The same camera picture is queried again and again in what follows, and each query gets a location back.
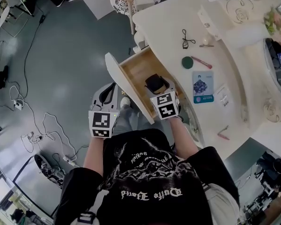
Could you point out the white dressing table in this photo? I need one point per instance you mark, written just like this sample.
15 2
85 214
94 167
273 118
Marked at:
173 20

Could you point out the pink makeup brush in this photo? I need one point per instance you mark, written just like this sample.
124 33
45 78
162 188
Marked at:
201 62

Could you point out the wooden chair floral cushion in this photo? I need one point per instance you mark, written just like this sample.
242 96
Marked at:
121 1

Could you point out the person's left forearm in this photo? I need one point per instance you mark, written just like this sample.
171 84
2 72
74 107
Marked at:
93 153

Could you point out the person's grey trousers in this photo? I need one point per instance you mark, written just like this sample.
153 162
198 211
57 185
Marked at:
131 121

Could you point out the white sachet packet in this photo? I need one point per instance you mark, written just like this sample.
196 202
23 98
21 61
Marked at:
223 96

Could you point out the pink flower bouquet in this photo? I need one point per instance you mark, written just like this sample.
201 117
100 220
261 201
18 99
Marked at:
278 24

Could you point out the person's black printed shirt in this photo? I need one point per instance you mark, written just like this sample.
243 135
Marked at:
154 210

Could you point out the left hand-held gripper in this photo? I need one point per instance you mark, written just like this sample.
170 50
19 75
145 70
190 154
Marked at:
103 121

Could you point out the black eyelash curler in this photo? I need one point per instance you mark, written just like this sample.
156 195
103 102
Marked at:
185 44

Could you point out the white vase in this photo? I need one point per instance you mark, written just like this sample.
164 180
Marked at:
248 35

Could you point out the oval white framed mirror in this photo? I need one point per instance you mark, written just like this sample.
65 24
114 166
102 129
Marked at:
278 78

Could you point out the blue face mask packet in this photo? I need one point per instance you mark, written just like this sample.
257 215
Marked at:
202 85

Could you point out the dark green round disc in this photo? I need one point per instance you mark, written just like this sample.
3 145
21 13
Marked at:
187 62

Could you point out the person's right forearm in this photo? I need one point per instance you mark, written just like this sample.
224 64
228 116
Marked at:
182 137

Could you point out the large white wooden drawer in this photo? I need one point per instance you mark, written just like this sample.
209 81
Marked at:
135 71

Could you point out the person's white shoe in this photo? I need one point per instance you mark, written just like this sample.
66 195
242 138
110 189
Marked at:
125 102

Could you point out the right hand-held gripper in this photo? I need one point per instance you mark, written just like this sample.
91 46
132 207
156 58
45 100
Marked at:
166 107

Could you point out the black square compact case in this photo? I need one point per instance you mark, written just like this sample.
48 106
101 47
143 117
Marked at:
154 82

